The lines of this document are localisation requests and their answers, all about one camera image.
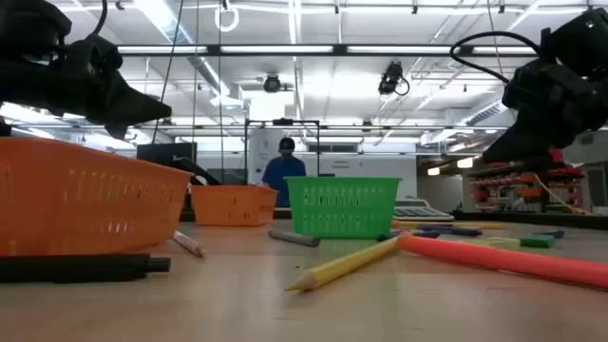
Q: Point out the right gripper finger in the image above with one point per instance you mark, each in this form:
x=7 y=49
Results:
x=522 y=152

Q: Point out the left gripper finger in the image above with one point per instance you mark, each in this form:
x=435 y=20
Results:
x=119 y=130
x=138 y=111

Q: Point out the yellow pencil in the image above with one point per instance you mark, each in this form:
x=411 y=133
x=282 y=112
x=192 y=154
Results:
x=342 y=266
x=470 y=225

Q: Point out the green eraser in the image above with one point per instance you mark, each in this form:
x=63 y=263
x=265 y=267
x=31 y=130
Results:
x=537 y=241

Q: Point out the yellow eraser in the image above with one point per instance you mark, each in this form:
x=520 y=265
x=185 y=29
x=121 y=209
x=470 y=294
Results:
x=494 y=242

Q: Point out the neon orange highlighter pen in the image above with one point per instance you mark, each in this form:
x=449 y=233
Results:
x=499 y=259

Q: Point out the pale pink pencil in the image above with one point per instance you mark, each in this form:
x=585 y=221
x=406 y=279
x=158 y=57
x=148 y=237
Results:
x=190 y=244

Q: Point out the black pen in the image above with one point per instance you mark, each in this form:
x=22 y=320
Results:
x=71 y=268

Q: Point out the green slotted plastic bin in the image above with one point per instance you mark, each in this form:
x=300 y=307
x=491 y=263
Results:
x=342 y=206

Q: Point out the grey crayon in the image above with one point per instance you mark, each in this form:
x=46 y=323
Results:
x=294 y=238

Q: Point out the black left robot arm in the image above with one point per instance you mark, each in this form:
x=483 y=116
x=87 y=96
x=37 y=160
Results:
x=28 y=19

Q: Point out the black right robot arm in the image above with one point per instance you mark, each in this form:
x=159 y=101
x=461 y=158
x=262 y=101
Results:
x=579 y=38

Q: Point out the shelf rack with red bins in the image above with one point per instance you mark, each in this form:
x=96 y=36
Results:
x=503 y=183

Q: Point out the red storage box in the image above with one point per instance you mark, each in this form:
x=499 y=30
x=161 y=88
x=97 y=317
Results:
x=556 y=156

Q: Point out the black monitor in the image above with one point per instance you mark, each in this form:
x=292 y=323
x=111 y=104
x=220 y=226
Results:
x=164 y=153

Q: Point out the large orange slotted bin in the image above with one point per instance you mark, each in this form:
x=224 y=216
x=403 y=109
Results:
x=85 y=199

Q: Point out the black hole punch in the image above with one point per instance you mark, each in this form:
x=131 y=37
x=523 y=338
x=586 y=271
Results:
x=195 y=171

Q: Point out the grey desk calculator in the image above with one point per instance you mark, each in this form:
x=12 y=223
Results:
x=418 y=211

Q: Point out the white machine cabinet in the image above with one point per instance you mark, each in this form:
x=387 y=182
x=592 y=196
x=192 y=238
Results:
x=256 y=152

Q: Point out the small orange slotted bin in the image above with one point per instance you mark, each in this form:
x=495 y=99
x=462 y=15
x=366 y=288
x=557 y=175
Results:
x=233 y=204

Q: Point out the round black ceiling fixture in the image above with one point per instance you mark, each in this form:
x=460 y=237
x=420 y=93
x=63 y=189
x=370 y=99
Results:
x=271 y=83

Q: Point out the person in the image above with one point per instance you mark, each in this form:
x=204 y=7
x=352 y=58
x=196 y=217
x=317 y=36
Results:
x=282 y=176

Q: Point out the black metal table frame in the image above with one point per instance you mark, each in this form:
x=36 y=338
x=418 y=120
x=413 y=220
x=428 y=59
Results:
x=522 y=218

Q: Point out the black metal background frame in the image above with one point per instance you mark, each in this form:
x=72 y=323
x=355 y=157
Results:
x=282 y=121

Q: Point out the black overhead camera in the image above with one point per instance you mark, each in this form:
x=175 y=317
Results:
x=390 y=76

